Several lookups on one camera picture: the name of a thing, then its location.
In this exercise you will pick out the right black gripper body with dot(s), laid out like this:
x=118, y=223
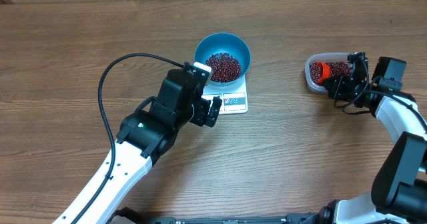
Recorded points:
x=347, y=91

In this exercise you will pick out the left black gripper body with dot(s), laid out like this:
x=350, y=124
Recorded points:
x=197, y=114

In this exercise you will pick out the red measuring scoop blue handle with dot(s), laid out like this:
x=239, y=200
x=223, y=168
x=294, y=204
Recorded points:
x=324, y=72

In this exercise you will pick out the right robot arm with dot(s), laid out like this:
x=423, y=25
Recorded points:
x=397, y=195

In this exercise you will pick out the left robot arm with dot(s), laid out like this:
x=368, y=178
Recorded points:
x=143, y=137

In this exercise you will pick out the white digital kitchen scale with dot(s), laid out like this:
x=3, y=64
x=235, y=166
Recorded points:
x=234, y=96

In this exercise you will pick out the red beans in bowl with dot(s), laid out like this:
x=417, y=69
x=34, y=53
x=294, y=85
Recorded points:
x=225, y=68

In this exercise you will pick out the blue bowl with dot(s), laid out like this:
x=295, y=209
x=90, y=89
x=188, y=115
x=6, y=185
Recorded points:
x=224, y=43

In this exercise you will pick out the red adzuki beans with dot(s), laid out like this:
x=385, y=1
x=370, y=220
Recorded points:
x=337, y=68

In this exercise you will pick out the clear plastic container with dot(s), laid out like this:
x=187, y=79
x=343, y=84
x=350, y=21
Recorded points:
x=322, y=57

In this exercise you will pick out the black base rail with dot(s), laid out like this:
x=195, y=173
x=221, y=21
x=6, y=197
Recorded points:
x=129, y=216

